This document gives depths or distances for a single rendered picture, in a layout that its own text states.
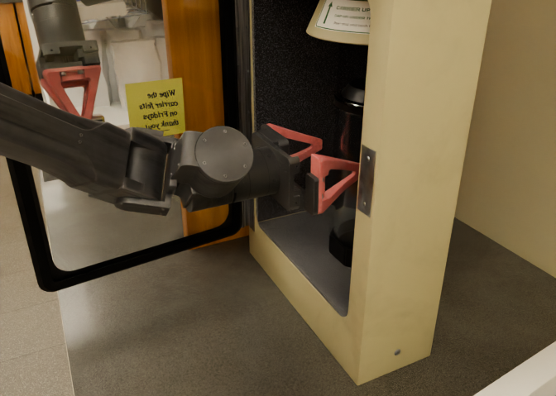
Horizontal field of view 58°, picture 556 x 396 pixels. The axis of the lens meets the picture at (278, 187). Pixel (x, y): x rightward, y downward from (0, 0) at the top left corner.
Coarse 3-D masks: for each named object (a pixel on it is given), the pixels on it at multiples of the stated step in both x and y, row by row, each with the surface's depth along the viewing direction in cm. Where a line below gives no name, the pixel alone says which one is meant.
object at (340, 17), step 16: (320, 0) 56; (336, 0) 53; (352, 0) 51; (320, 16) 55; (336, 16) 52; (352, 16) 51; (368, 16) 51; (320, 32) 54; (336, 32) 52; (352, 32) 51; (368, 32) 51
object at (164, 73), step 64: (0, 0) 52; (64, 0) 55; (128, 0) 59; (192, 0) 63; (64, 64) 58; (128, 64) 62; (192, 64) 66; (192, 128) 69; (64, 192) 63; (64, 256) 66
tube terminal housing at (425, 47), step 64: (384, 0) 42; (448, 0) 43; (384, 64) 43; (448, 64) 46; (384, 128) 46; (448, 128) 49; (384, 192) 49; (448, 192) 53; (256, 256) 82; (384, 256) 52; (320, 320) 65; (384, 320) 57
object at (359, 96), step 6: (360, 78) 64; (348, 84) 61; (354, 84) 61; (360, 84) 61; (348, 90) 60; (354, 90) 59; (360, 90) 59; (348, 96) 60; (354, 96) 59; (360, 96) 59; (360, 102) 58
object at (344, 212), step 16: (336, 96) 61; (352, 128) 60; (352, 144) 61; (352, 160) 62; (336, 176) 67; (352, 192) 64; (336, 208) 68; (352, 208) 64; (336, 224) 68; (352, 224) 65; (352, 240) 66
